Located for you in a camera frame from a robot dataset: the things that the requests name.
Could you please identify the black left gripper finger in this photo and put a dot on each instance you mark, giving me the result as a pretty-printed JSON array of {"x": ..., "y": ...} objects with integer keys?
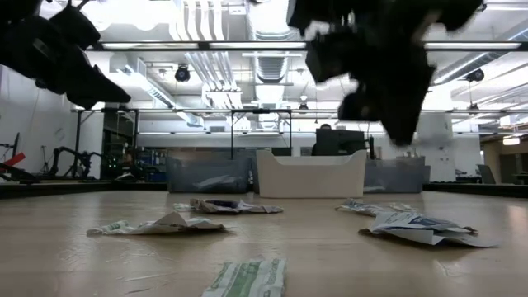
[
  {"x": 90, "y": 84},
  {"x": 92, "y": 105}
]

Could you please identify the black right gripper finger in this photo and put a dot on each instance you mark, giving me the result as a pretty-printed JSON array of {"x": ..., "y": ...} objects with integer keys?
[
  {"x": 392, "y": 132},
  {"x": 407, "y": 131}
]

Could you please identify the white paper packet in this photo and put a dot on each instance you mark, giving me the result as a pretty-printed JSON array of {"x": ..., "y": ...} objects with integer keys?
[
  {"x": 402, "y": 206},
  {"x": 260, "y": 207},
  {"x": 359, "y": 207}
]

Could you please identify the green print bandage packet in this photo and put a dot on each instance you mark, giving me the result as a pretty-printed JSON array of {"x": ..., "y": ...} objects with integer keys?
[
  {"x": 115, "y": 228},
  {"x": 182, "y": 207},
  {"x": 247, "y": 280}
]

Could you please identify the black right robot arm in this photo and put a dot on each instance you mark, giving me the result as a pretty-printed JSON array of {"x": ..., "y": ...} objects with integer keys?
[{"x": 383, "y": 12}]

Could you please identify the black background robot arm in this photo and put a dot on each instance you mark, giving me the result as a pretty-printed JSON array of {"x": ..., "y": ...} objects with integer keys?
[{"x": 74, "y": 158}]

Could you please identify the white pillar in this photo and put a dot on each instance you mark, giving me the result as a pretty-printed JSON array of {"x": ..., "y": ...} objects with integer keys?
[{"x": 437, "y": 156}]

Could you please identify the black computer monitor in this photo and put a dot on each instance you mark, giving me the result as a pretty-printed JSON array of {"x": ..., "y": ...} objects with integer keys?
[{"x": 342, "y": 144}]

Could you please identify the person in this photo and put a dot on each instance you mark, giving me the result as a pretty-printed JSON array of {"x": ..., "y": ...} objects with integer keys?
[{"x": 326, "y": 126}]

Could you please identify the black spot lamp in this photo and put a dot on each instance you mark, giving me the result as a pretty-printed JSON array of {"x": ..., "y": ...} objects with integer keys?
[
  {"x": 475, "y": 76},
  {"x": 182, "y": 74}
]

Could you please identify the blue storage shelf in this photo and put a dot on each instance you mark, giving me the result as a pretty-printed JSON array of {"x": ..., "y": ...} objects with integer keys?
[{"x": 154, "y": 165}]

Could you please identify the grey office chair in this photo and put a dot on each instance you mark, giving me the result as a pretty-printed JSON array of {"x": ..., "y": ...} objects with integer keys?
[{"x": 486, "y": 175}]

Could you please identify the white plastic bin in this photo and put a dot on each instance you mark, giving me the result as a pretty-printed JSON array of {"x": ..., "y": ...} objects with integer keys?
[{"x": 309, "y": 177}]

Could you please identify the red strip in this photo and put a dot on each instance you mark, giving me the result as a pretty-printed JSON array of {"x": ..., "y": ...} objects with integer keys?
[{"x": 14, "y": 159}]

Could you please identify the black overhead light bar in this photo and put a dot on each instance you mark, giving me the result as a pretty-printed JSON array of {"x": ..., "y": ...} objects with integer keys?
[{"x": 255, "y": 45}]

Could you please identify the black vertical post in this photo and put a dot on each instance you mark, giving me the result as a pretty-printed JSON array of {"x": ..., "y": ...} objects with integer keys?
[{"x": 77, "y": 140}]

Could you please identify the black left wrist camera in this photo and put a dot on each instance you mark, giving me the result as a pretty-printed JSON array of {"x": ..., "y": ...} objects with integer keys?
[{"x": 18, "y": 7}]

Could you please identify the black metal stand frame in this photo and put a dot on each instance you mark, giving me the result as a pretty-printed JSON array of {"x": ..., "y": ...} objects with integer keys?
[{"x": 260, "y": 111}]

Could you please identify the silver ventilation duct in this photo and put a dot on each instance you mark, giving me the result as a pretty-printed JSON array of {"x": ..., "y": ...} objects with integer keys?
[{"x": 268, "y": 20}]

